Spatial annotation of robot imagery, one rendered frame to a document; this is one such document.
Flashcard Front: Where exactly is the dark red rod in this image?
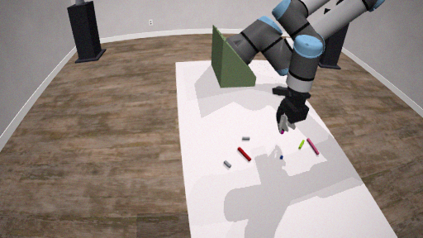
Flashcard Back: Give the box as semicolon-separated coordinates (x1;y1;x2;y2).
237;147;251;162

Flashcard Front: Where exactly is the dark pink rod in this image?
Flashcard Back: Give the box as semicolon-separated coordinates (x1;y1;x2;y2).
307;138;319;155

